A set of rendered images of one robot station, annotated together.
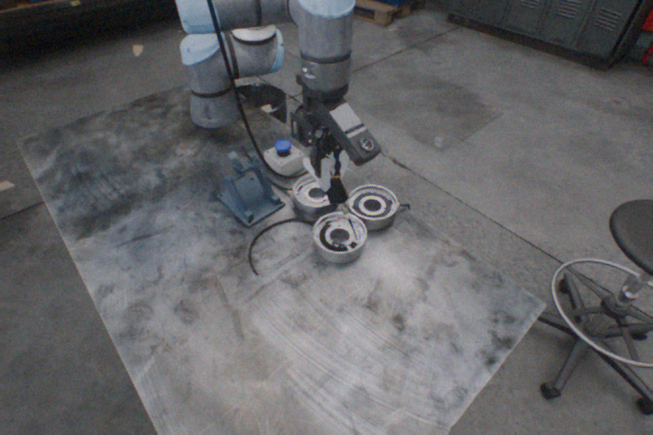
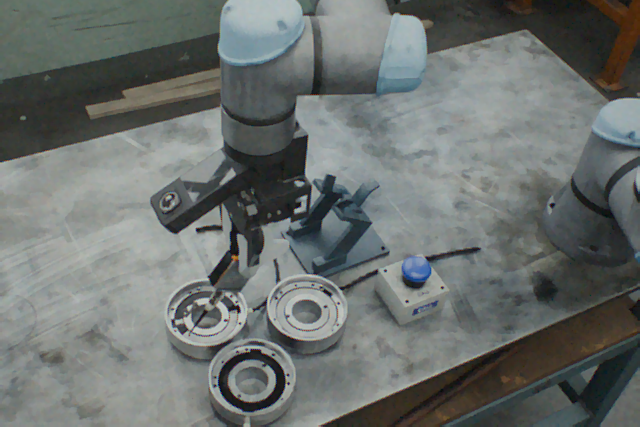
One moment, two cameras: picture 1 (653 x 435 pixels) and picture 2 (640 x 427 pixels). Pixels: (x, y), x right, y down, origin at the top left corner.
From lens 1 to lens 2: 0.96 m
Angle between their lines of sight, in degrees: 67
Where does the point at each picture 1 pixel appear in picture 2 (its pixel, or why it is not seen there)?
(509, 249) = not seen: outside the picture
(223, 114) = (558, 219)
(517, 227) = not seen: outside the picture
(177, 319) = (170, 161)
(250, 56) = (627, 200)
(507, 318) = not seen: outside the picture
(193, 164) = (439, 188)
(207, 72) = (587, 151)
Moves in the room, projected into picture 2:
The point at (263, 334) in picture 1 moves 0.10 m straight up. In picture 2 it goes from (114, 225) to (106, 175)
